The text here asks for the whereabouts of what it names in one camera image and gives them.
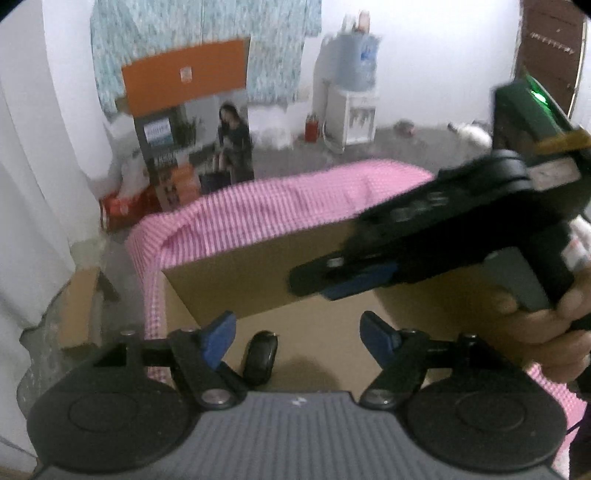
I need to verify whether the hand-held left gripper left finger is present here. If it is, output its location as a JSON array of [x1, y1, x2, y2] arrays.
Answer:
[[95, 310, 248, 411]]

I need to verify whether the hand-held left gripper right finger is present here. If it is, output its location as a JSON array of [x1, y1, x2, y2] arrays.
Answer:
[[359, 310, 498, 411]]

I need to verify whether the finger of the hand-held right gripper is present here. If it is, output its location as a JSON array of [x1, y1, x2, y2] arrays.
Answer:
[[289, 251, 403, 302]]

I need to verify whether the black computer mouse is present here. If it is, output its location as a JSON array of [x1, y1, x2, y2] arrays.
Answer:
[[242, 329, 280, 387]]

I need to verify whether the brown cardboard box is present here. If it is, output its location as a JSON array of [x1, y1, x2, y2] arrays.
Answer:
[[161, 216, 539, 393]]

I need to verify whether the person's right hand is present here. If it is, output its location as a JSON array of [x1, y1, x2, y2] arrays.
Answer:
[[491, 217, 591, 385]]

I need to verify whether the white fluffy object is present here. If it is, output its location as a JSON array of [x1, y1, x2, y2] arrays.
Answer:
[[447, 119, 493, 149]]

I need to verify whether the pink checked cloth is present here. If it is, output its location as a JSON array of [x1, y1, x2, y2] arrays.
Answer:
[[126, 159, 588, 432]]

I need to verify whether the flat cardboard piece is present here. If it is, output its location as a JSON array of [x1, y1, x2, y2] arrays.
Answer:
[[57, 265, 122, 352]]

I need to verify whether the white water dispenser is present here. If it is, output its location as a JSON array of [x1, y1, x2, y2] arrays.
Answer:
[[322, 85, 380, 147]]

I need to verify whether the orange plastic bag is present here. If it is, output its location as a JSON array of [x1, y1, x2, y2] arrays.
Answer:
[[99, 184, 163, 232]]

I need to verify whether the brown door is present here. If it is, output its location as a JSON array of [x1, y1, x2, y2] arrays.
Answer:
[[510, 0, 591, 117]]

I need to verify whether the floral hanging cloth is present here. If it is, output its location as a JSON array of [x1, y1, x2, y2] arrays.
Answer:
[[89, 0, 323, 121]]

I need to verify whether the orange-topped printed carton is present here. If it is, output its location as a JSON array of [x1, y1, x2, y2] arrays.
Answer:
[[121, 39, 256, 214]]

